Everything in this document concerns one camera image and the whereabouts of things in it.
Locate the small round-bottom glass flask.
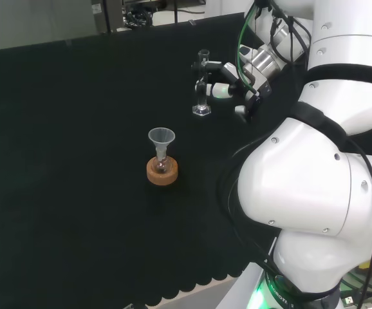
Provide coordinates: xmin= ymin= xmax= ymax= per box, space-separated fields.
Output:
xmin=153 ymin=150 xmax=171 ymax=175

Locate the grey cabinet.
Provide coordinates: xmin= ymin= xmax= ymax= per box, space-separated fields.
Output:
xmin=90 ymin=0 xmax=125 ymax=34

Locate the clear glass graduated cylinder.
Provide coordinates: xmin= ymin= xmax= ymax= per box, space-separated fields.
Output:
xmin=191 ymin=49 xmax=212 ymax=117

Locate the green cable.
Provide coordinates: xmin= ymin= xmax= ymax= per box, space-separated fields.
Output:
xmin=236 ymin=3 xmax=259 ymax=94

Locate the black bench cloth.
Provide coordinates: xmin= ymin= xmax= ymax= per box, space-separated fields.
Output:
xmin=0 ymin=12 xmax=302 ymax=308

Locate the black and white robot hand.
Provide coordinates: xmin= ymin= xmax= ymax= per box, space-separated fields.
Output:
xmin=191 ymin=59 xmax=272 ymax=124

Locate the cork ring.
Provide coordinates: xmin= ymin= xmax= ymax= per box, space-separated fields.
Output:
xmin=146 ymin=156 xmax=179 ymax=186

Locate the clear plastic funnel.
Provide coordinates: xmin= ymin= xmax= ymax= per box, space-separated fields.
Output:
xmin=147 ymin=127 xmax=176 ymax=158

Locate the black cable bundle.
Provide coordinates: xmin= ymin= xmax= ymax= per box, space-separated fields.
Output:
xmin=124 ymin=6 xmax=155 ymax=28

